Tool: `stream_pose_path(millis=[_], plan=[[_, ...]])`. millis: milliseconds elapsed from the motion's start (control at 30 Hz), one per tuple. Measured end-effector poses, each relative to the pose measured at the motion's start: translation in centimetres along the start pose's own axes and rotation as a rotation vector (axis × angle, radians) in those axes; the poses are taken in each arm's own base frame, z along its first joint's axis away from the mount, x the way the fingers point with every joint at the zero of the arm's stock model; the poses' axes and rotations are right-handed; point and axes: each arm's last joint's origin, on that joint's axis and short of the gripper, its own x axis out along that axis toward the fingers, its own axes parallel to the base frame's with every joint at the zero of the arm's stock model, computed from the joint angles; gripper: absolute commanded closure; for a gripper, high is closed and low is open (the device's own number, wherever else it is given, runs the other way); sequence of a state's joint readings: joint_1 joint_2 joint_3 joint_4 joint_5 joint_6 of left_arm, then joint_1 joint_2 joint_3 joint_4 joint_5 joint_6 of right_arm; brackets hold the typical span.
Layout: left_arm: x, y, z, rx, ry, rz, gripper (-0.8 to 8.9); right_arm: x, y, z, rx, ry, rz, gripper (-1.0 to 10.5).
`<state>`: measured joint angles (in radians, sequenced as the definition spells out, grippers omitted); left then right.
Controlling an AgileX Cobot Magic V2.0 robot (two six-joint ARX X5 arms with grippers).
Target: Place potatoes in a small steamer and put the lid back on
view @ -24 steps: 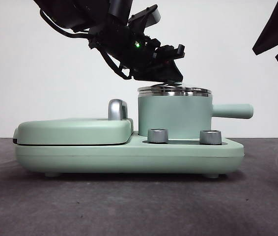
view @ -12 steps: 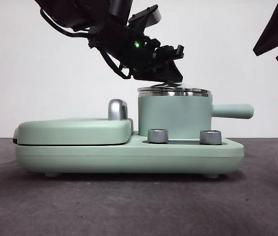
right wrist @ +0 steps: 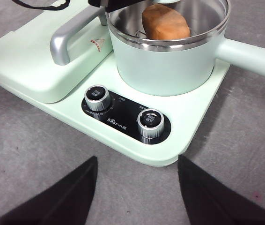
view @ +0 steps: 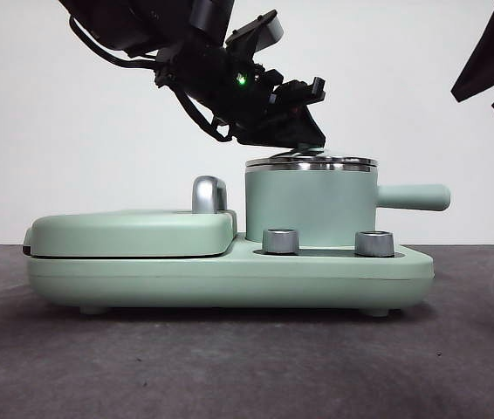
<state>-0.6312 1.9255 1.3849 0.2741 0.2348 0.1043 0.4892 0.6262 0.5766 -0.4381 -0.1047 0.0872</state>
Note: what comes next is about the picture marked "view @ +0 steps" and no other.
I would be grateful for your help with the silver control knob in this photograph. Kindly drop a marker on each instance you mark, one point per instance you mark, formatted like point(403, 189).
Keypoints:
point(374, 243)
point(281, 241)

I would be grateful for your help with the mint green griddle cover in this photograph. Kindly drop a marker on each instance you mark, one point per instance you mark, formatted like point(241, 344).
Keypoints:
point(129, 235)

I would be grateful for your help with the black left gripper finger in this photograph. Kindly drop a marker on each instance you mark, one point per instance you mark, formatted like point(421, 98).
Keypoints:
point(286, 131)

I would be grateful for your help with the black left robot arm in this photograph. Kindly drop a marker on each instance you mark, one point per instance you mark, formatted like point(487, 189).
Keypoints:
point(212, 74)

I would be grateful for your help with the glass lid with green knob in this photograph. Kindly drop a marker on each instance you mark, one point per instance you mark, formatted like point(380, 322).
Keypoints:
point(317, 162)

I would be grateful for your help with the mint green breakfast machine base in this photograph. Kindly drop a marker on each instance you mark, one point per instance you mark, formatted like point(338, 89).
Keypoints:
point(229, 283)

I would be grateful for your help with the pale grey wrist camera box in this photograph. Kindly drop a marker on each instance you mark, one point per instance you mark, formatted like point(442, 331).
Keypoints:
point(271, 28)

